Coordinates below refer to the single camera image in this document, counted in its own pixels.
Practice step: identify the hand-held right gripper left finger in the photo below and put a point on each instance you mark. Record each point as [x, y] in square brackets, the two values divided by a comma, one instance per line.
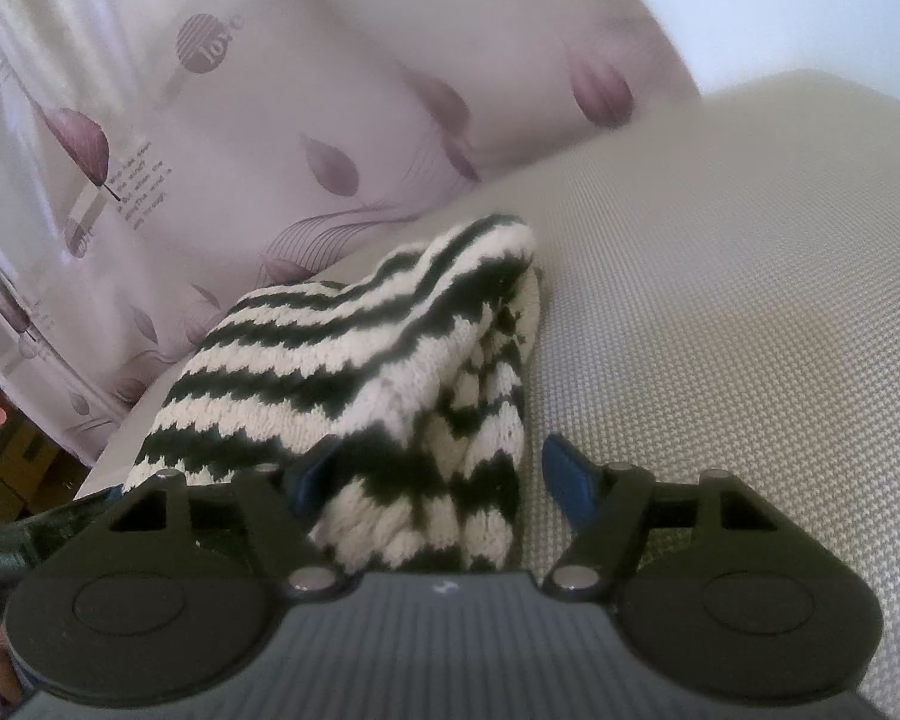
[316, 491]

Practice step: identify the black and white striped knitwear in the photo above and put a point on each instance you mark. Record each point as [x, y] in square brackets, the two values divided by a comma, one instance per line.
[330, 360]

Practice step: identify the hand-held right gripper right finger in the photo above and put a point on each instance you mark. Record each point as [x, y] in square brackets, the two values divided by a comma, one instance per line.
[570, 476]

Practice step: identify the cardboard box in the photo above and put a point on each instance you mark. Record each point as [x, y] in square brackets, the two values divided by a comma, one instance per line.
[34, 457]

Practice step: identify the sheer leaf print curtain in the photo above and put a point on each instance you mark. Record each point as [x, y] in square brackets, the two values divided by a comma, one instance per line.
[255, 112]

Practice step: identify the dark glossy object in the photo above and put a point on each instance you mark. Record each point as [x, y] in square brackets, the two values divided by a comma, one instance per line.
[22, 532]

